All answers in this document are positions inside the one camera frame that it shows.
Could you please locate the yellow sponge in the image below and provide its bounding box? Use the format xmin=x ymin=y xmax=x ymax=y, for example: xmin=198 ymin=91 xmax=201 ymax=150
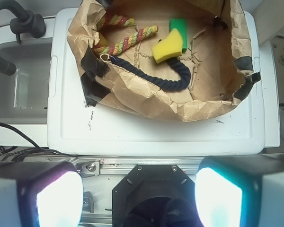
xmin=151 ymin=28 xmax=184 ymax=64

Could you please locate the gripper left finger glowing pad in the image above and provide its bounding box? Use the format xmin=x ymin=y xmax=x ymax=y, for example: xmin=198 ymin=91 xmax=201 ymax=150
xmin=0 ymin=161 xmax=83 ymax=227

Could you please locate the brown paper bag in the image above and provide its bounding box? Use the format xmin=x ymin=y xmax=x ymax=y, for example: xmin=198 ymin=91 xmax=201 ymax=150
xmin=67 ymin=0 xmax=261 ymax=122

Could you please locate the black cable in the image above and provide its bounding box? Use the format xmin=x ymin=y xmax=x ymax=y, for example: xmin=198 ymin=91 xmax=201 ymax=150
xmin=0 ymin=120 xmax=78 ymax=162

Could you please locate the dark grey faucet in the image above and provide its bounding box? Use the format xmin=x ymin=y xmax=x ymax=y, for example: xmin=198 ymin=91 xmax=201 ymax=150
xmin=0 ymin=0 xmax=47 ymax=76

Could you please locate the black octagonal mount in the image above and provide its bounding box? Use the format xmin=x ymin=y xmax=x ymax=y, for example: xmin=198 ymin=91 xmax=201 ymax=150
xmin=112 ymin=164 xmax=201 ymax=227

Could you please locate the multicolour braided rope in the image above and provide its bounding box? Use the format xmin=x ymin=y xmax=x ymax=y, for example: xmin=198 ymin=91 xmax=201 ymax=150
xmin=92 ymin=14 xmax=159 ymax=57

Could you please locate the dark blue rope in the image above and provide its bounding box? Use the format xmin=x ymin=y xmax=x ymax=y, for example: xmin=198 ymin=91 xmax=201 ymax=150
xmin=110 ymin=55 xmax=192 ymax=92

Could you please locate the green sponge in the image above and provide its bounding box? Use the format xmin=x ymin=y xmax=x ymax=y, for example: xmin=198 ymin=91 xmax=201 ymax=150
xmin=169 ymin=18 xmax=187 ymax=52

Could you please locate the aluminium rail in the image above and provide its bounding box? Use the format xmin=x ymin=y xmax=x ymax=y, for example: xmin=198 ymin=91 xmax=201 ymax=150
xmin=72 ymin=157 xmax=203 ymax=176

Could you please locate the white plastic bin lid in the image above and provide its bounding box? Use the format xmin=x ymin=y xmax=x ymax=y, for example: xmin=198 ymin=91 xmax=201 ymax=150
xmin=47 ymin=8 xmax=281 ymax=157

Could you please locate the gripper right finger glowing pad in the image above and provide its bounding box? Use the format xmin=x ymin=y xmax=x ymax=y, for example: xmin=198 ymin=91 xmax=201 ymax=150
xmin=195 ymin=155 xmax=284 ymax=227

